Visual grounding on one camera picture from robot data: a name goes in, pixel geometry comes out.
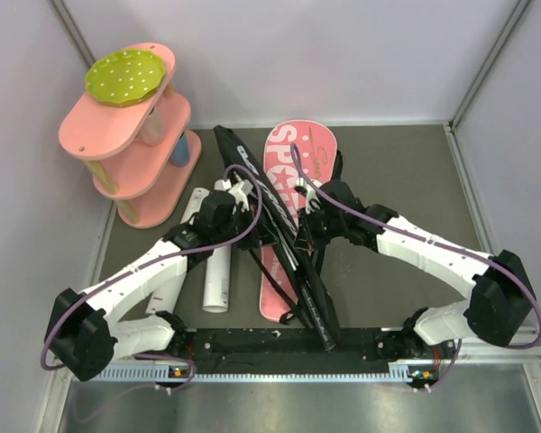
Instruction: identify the beige cup on shelf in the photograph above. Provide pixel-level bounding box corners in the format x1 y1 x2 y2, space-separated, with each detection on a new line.
140 105 165 146

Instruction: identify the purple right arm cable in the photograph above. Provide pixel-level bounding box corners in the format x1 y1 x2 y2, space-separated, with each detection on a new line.
289 143 541 393

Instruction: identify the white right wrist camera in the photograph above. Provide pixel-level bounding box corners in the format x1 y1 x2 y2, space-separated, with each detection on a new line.
294 177 322 215

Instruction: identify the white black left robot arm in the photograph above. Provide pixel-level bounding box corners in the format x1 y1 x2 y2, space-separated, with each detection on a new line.
40 185 262 382

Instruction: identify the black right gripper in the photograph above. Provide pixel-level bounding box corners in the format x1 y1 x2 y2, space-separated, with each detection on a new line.
295 202 346 252

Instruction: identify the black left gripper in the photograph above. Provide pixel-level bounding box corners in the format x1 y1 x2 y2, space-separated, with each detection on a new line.
213 204 278 250

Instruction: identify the green polka dot plate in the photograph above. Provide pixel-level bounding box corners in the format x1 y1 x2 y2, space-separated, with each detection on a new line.
85 49 166 107

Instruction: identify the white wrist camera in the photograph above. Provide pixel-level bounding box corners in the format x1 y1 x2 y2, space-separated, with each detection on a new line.
294 177 322 215
223 180 253 212

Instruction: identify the blue cup on shelf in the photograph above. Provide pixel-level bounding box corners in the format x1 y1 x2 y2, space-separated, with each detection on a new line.
170 132 190 167

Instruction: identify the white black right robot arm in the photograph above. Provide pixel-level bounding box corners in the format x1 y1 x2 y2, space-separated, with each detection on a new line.
295 179 535 357

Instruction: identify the white shuttlecock tube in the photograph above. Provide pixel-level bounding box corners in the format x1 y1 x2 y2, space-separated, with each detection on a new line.
202 244 232 313
145 188 209 315

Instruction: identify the pink sport racket bag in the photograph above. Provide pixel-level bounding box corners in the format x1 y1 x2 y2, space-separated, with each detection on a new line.
214 119 341 351

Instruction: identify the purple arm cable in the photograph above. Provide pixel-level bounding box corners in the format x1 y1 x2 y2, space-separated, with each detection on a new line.
289 143 541 393
40 164 264 392

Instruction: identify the white shuttlecock tube on table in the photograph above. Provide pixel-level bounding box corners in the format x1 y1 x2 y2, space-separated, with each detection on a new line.
145 188 209 315

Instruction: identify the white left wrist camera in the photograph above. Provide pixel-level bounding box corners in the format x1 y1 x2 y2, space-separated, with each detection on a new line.
223 180 253 212

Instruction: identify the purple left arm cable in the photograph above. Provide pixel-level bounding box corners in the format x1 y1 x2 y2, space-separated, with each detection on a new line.
40 164 264 392

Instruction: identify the pink three-tier wooden shelf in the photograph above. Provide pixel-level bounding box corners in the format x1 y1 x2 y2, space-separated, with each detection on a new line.
59 42 202 229

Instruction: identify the grey slotted cable duct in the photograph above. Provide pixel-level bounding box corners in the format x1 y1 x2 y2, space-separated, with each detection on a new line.
89 361 436 383

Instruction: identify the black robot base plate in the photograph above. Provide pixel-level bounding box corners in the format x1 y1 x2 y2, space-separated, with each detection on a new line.
147 327 454 374

